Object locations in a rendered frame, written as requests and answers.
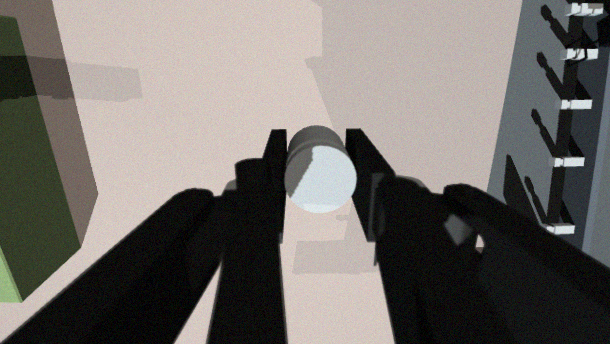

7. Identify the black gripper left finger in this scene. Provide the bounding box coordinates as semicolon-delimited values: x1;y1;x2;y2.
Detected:
0;129;288;344

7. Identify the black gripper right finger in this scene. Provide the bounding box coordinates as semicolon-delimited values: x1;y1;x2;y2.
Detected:
345;128;610;344

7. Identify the grey metal cylinder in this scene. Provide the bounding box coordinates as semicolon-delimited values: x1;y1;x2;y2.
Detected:
284;125;357;213

